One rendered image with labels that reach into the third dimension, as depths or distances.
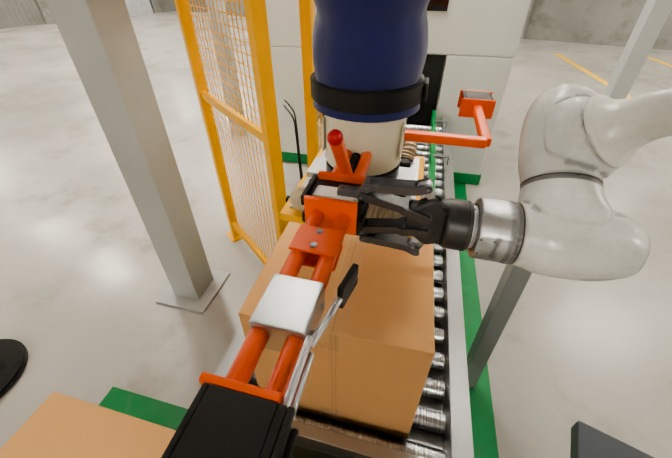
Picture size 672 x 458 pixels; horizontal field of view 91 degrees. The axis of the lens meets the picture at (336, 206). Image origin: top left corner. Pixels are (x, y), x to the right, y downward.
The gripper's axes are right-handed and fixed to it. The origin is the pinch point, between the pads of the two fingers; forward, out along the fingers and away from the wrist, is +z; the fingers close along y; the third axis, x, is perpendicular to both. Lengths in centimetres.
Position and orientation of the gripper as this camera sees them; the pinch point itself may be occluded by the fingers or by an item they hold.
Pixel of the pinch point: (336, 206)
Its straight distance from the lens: 52.2
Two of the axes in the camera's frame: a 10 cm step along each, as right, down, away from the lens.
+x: 2.4, -5.7, 7.9
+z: -9.7, -1.5, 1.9
